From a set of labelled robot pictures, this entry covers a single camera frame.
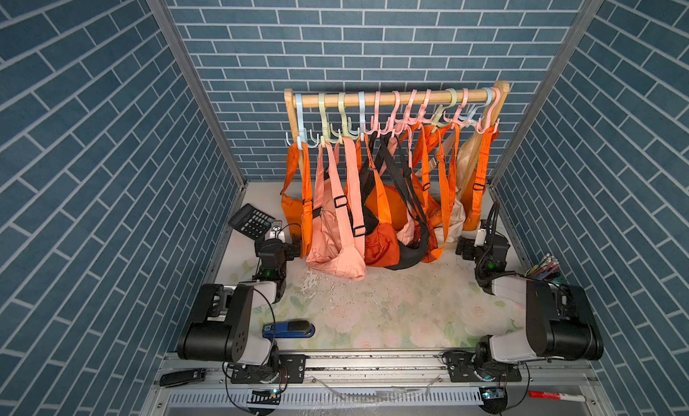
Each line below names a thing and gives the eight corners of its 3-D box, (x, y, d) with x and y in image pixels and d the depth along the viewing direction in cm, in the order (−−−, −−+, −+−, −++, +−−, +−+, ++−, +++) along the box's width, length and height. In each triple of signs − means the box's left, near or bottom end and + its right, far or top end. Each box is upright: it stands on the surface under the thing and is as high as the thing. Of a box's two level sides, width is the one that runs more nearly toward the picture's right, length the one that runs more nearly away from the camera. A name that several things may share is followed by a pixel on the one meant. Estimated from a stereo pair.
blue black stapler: (265, 337, 81) (260, 332, 77) (267, 325, 84) (263, 320, 80) (314, 337, 82) (312, 333, 78) (315, 325, 84) (314, 320, 80)
